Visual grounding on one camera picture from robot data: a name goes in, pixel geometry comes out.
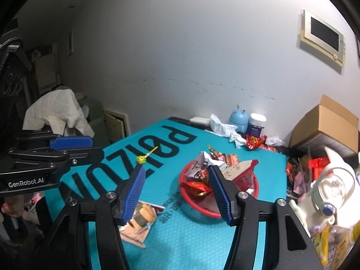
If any blue round humidifier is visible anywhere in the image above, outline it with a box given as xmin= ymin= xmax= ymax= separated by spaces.
xmin=228 ymin=105 xmax=248 ymax=132

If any beige board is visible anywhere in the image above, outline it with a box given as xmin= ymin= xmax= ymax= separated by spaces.
xmin=34 ymin=51 xmax=61 ymax=90

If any large white red-edged packet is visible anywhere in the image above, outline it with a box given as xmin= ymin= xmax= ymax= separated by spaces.
xmin=222 ymin=159 xmax=259 ymax=186

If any brown cardboard box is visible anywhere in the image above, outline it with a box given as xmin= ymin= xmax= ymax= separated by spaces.
xmin=290 ymin=95 xmax=360 ymax=158

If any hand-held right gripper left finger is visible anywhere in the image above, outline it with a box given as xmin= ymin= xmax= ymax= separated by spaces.
xmin=42 ymin=164 xmax=147 ymax=270

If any dark bag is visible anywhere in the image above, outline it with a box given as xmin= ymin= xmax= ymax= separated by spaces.
xmin=0 ymin=28 xmax=34 ymax=107

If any green armchair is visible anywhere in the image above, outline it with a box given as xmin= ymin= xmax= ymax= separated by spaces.
xmin=81 ymin=97 xmax=109 ymax=147

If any dark jar with white lid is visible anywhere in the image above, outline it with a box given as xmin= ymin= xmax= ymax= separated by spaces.
xmin=247 ymin=113 xmax=267 ymax=136

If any pile of red packets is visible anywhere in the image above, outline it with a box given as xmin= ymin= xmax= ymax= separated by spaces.
xmin=285 ymin=155 xmax=329 ymax=194

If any white quilted jacket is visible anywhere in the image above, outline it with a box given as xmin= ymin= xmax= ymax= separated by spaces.
xmin=22 ymin=89 xmax=95 ymax=138

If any person's left hand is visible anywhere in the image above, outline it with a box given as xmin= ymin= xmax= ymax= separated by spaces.
xmin=0 ymin=195 xmax=31 ymax=218

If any red plastic mesh basket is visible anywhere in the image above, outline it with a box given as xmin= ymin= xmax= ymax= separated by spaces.
xmin=179 ymin=159 xmax=261 ymax=218

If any small crumpled white tissue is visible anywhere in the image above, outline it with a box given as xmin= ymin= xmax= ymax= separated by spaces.
xmin=264 ymin=135 xmax=284 ymax=147

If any beige wall intercom panel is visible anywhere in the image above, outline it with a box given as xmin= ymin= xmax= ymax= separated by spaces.
xmin=299 ymin=9 xmax=346 ymax=67

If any yellow lollipop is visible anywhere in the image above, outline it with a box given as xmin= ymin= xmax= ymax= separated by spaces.
xmin=136 ymin=147 xmax=158 ymax=165

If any red cartoon girl packet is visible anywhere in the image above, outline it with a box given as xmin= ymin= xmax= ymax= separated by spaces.
xmin=181 ymin=181 xmax=213 ymax=197

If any brown and red packet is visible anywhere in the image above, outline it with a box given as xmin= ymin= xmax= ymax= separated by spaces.
xmin=208 ymin=145 xmax=239 ymax=169

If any white cat figurine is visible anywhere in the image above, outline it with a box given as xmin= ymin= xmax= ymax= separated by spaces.
xmin=290 ymin=146 xmax=358 ymax=237

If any beige low cabinet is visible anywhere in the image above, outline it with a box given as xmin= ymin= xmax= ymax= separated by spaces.
xmin=104 ymin=110 xmax=130 ymax=144

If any red candy wrapper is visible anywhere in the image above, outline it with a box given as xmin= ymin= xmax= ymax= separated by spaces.
xmin=246 ymin=134 xmax=268 ymax=150

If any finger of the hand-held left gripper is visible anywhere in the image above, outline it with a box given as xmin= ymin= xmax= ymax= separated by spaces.
xmin=53 ymin=147 xmax=105 ymax=173
xmin=49 ymin=135 xmax=94 ymax=151

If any bread picture packet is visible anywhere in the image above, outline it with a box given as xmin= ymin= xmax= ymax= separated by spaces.
xmin=119 ymin=201 xmax=165 ymax=248

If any plain white wrapper packet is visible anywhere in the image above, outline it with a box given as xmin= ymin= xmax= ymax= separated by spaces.
xmin=198 ymin=151 xmax=217 ymax=166

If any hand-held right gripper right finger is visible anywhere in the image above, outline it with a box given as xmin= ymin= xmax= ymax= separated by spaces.
xmin=209 ymin=165 xmax=324 ymax=270

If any yellow printed bag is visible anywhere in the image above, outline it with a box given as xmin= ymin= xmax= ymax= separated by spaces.
xmin=311 ymin=225 xmax=358 ymax=266

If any teal printed table mat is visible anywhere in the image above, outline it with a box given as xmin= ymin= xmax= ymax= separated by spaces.
xmin=45 ymin=117 xmax=290 ymax=270

